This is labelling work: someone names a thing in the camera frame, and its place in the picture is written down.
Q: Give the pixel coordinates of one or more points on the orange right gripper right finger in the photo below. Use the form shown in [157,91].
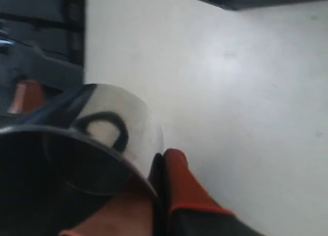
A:
[183,205]

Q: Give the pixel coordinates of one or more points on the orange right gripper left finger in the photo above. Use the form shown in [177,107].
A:
[28,96]

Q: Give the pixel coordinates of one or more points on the stainless steel mug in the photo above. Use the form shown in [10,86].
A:
[63,161]

